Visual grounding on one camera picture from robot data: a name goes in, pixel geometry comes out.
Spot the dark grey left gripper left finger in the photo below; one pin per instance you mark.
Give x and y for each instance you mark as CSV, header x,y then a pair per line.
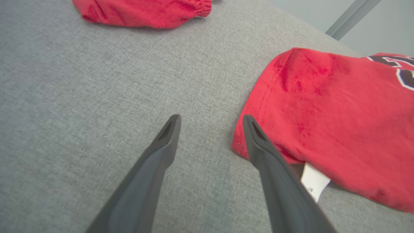
x,y
142,194

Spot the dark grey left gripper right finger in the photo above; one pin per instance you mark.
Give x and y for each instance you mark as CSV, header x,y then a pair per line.
x,y
284,194

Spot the red jersey with number print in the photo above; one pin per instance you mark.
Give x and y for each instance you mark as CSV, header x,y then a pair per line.
x,y
339,123

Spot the red shorts with white stripe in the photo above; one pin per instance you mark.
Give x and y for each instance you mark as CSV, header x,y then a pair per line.
x,y
145,11

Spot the grey slotted partition post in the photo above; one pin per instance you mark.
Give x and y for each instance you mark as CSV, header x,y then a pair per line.
x,y
352,17

